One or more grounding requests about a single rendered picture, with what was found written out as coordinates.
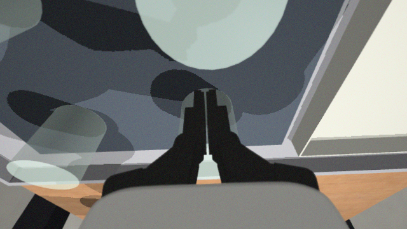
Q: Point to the clear glass jar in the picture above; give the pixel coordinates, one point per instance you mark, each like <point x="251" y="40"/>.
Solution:
<point x="210" y="34"/>
<point x="17" y="16"/>
<point x="60" y="151"/>
<point x="208" y="168"/>

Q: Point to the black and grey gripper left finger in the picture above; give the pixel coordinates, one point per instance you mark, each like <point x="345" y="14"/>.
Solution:
<point x="178" y="165"/>

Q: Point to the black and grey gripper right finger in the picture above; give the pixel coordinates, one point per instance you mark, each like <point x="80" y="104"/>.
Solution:
<point x="238" y="164"/>

